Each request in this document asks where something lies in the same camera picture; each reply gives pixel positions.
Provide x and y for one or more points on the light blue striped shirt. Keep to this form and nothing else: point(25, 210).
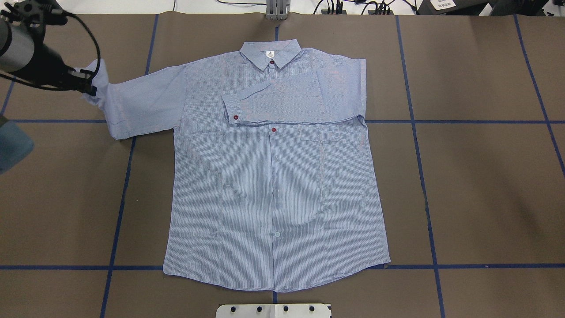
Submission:
point(275, 186)

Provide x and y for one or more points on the grey aluminium post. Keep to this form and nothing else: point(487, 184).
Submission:
point(277, 9)

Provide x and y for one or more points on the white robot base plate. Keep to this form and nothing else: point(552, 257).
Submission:
point(291, 310)

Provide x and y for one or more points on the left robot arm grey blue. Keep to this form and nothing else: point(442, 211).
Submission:
point(26, 60)

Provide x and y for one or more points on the black box with label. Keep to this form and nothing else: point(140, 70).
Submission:
point(454, 7)

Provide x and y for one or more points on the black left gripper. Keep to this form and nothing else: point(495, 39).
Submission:
point(49, 67)

